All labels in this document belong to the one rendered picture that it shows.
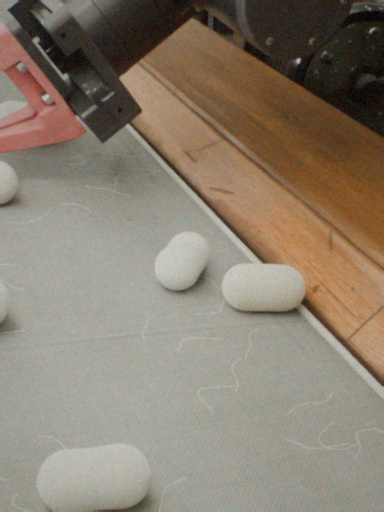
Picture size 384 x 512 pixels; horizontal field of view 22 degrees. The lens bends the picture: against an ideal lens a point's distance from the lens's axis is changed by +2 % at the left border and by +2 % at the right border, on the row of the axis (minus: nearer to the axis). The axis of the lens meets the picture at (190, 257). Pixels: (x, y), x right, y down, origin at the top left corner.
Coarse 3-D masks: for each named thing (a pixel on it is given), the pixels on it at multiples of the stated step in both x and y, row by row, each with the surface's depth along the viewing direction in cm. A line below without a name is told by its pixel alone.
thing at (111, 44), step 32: (64, 0) 48; (96, 0) 48; (128, 0) 48; (160, 0) 49; (64, 32) 45; (96, 32) 48; (128, 32) 49; (160, 32) 50; (64, 64) 50; (96, 64) 47; (128, 64) 50; (128, 96) 48
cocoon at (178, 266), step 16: (176, 240) 43; (192, 240) 42; (160, 256) 42; (176, 256) 41; (192, 256) 41; (208, 256) 43; (160, 272) 41; (176, 272) 41; (192, 272) 41; (176, 288) 42
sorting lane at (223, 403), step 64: (128, 128) 62; (64, 192) 51; (128, 192) 52; (192, 192) 53; (0, 256) 44; (64, 256) 44; (128, 256) 45; (64, 320) 39; (128, 320) 39; (192, 320) 40; (256, 320) 40; (0, 384) 35; (64, 384) 35; (128, 384) 35; (192, 384) 36; (256, 384) 36; (320, 384) 36; (0, 448) 31; (64, 448) 32; (192, 448) 32; (256, 448) 32; (320, 448) 33
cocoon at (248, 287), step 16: (240, 272) 40; (256, 272) 40; (272, 272) 40; (288, 272) 40; (224, 288) 40; (240, 288) 40; (256, 288) 40; (272, 288) 40; (288, 288) 40; (304, 288) 41; (240, 304) 40; (256, 304) 40; (272, 304) 40; (288, 304) 40
